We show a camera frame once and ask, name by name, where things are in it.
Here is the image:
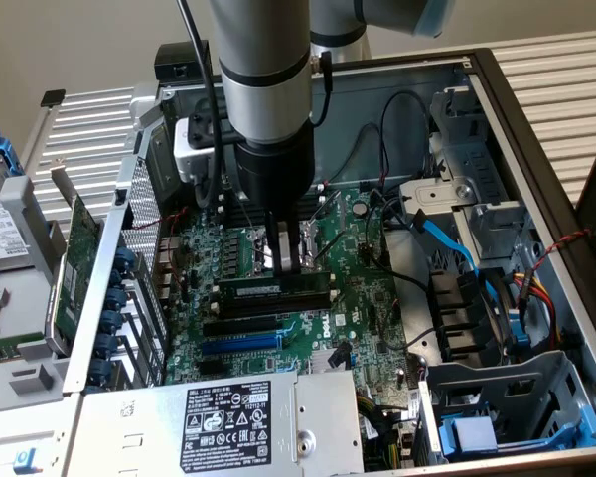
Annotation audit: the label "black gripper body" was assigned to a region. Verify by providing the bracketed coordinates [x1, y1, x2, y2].
[233, 123, 317, 220]

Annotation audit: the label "green RAM stick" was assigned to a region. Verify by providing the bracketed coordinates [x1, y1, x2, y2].
[217, 270, 332, 299]
[0, 331, 47, 367]

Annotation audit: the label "silver CPU socket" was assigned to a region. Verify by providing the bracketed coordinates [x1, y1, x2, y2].
[250, 221, 322, 277]

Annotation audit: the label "thin metal locking lever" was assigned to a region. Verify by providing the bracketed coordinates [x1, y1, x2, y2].
[312, 230, 350, 264]

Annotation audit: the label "green motherboard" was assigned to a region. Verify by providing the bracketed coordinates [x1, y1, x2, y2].
[163, 186, 418, 394]

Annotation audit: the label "long black expansion slot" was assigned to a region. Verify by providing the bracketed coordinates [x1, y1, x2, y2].
[202, 316, 284, 338]

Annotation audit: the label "grey open PC case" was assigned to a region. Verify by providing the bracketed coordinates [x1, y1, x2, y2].
[62, 47, 596, 477]

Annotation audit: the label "blue expansion slot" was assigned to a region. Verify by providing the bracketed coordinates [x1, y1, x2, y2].
[201, 334, 283, 355]

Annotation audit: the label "metal rear port block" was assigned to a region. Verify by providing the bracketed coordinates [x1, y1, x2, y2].
[157, 236, 186, 299]

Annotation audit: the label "black plastic box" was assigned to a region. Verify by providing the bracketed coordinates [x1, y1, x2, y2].
[153, 42, 211, 84]

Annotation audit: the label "grey metal disk bay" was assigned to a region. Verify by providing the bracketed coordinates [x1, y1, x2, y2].
[399, 83, 535, 272]
[415, 349, 596, 468]

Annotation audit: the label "green graphics card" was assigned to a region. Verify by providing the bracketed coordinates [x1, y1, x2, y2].
[43, 157, 105, 358]

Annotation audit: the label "grey power supply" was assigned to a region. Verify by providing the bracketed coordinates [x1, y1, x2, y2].
[64, 368, 367, 477]

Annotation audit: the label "blue disk caddy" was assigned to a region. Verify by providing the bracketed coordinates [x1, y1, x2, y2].
[439, 404, 596, 461]
[0, 130, 26, 178]

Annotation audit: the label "grey parts rack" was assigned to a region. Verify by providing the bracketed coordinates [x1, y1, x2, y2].
[0, 173, 83, 413]

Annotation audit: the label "silver hard disk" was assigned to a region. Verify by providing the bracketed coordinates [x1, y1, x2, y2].
[0, 148, 32, 273]

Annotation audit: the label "blue release latch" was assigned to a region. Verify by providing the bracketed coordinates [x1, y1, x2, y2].
[12, 447, 39, 474]

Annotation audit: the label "black camera cable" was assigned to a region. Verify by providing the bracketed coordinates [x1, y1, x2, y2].
[175, 0, 227, 213]

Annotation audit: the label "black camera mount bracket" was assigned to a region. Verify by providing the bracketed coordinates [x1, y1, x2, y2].
[187, 111, 237, 150]

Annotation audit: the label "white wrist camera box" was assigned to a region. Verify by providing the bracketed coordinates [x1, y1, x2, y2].
[172, 116, 220, 185]

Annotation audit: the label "red black twisted wire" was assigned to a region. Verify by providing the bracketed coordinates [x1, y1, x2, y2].
[519, 227, 593, 304]
[130, 206, 190, 233]

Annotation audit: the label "curved black wire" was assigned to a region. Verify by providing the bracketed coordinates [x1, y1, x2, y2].
[365, 196, 431, 294]

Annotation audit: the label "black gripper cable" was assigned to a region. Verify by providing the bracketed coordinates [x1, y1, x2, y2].
[308, 48, 335, 126]

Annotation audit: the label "thin black wire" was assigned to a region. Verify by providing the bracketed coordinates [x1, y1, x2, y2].
[379, 91, 431, 183]

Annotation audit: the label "blue SATA wire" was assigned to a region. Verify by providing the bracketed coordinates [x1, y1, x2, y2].
[412, 208, 531, 360]

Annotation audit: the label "yellow black supply wires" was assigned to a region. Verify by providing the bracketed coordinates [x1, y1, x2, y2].
[356, 392, 403, 471]

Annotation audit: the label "yellow red power wires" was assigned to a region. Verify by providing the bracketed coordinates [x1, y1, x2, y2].
[509, 270, 565, 352]

